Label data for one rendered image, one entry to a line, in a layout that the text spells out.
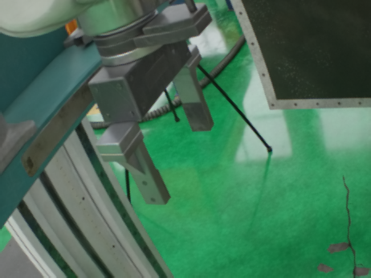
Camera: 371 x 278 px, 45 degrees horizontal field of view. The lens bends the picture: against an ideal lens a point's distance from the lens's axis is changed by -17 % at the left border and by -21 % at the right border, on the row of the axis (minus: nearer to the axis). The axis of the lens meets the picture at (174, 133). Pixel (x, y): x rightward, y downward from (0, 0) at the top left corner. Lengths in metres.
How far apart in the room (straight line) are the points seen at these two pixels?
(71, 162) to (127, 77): 0.65
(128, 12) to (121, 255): 0.89
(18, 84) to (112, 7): 0.45
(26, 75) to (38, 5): 0.64
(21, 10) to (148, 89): 0.26
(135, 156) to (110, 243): 0.74
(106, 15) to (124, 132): 0.12
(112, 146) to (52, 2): 0.24
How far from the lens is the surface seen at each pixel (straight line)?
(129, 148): 0.51
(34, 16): 0.31
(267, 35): 1.77
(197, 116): 0.66
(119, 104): 0.52
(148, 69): 0.53
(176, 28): 0.49
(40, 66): 0.97
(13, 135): 0.70
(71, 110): 0.79
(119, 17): 0.50
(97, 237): 1.22
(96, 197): 1.17
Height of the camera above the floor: 1.64
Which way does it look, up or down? 29 degrees down
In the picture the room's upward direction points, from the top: 22 degrees counter-clockwise
